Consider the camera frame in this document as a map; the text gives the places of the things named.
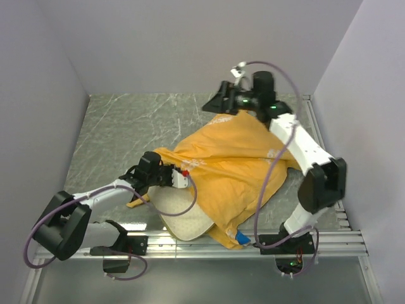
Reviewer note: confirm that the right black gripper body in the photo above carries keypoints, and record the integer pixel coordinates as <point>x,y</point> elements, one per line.
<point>247,101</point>

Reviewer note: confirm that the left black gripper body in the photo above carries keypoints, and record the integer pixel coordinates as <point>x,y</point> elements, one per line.
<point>164,176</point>

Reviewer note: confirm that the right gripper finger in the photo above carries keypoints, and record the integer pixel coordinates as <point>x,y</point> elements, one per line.
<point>229,106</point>
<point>213,105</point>

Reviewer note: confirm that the blue and orange pillowcase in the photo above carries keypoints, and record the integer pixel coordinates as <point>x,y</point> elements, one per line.
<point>228,159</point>

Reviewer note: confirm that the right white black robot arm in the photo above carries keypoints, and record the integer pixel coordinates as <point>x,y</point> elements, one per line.
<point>283,123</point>

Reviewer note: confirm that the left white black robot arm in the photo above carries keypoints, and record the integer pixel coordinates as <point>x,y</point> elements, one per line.
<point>70,221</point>

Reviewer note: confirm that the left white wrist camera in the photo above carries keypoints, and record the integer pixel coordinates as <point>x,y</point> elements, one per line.
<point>180,178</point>

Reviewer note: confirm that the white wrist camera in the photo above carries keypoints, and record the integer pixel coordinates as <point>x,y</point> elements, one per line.
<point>180,178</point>
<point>239,73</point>

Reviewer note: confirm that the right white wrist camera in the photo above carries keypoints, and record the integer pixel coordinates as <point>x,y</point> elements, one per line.
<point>239,73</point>

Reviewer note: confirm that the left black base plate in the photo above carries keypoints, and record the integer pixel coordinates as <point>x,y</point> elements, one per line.
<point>136,245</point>

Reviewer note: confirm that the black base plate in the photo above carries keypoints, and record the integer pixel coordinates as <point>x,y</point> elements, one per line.
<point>136,245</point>
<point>303,244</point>

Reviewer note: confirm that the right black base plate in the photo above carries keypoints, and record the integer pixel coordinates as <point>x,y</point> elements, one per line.
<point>303,244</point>

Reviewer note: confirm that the aluminium mounting rail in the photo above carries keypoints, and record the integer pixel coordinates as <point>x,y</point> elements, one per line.
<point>159,244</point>

